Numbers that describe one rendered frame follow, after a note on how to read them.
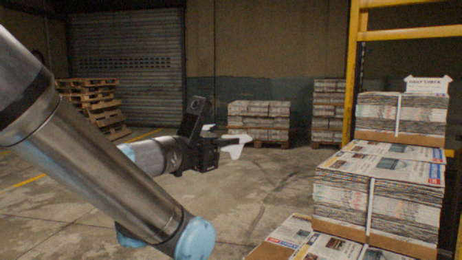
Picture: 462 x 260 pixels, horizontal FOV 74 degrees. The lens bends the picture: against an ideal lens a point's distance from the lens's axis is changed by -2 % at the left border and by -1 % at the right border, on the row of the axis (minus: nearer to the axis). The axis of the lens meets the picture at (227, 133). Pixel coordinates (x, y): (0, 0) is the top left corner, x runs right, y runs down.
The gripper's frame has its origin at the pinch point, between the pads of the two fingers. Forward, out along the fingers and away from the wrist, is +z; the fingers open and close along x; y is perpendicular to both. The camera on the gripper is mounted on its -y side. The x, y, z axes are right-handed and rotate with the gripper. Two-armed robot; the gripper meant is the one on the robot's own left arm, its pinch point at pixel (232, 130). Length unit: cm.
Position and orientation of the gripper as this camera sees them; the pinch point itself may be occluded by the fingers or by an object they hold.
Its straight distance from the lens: 79.4
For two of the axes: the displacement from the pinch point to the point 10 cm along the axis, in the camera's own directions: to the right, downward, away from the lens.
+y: -1.1, 9.6, 2.7
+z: 6.4, -1.4, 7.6
